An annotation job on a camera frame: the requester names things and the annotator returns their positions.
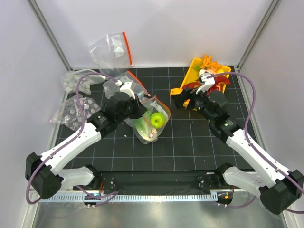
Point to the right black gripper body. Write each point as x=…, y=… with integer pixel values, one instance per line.
x=198, y=101

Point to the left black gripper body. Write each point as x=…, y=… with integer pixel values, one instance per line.
x=133, y=110

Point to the toy green lettuce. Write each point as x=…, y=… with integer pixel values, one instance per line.
x=144, y=128

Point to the toy green apple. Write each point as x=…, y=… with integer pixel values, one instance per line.
x=157, y=120

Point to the clear bag orange zipper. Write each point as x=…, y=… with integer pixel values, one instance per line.
x=153, y=105
x=112, y=52
x=111, y=86

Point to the toy small orange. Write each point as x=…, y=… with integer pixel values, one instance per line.
x=176, y=91

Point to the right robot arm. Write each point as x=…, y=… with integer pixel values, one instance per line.
x=275, y=185

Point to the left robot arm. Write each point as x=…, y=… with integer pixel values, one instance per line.
x=54, y=160

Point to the bag of pink discs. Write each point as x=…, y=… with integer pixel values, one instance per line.
x=69, y=114

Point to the upright clear bag orange zipper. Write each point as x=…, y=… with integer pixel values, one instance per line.
x=112, y=52

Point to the bag of white discs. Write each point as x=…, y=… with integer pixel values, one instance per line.
x=71, y=78

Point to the toy red lobster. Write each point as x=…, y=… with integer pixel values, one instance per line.
x=220, y=84

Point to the yellow plastic tray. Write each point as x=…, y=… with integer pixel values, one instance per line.
x=192, y=75

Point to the toy white garlic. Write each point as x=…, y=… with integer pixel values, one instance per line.
x=202, y=71

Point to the toy pink sausage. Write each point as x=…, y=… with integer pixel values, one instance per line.
x=212, y=71

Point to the small green toy sprig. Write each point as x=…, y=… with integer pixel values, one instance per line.
x=197, y=68

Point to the toy yellow lemon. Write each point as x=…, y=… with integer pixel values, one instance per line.
x=220, y=71

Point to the toy orange coral piece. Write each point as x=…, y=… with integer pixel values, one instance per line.
x=207, y=63

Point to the black grid mat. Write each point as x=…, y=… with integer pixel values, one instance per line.
x=185, y=144

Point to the black mounting plate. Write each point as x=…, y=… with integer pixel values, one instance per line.
x=160, y=182

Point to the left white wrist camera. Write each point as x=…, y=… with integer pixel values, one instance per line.
x=126, y=88

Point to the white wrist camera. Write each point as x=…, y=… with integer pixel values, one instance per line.
x=206, y=82
x=126, y=88

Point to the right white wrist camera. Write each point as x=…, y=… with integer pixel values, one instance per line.
x=206, y=82

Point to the aluminium front rail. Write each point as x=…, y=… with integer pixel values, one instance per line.
x=47, y=185

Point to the right aluminium post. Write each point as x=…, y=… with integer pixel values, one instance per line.
x=259, y=31

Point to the aluminium post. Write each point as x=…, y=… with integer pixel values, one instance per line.
x=48, y=31
x=259, y=31

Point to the left aluminium post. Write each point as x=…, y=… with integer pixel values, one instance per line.
x=48, y=31

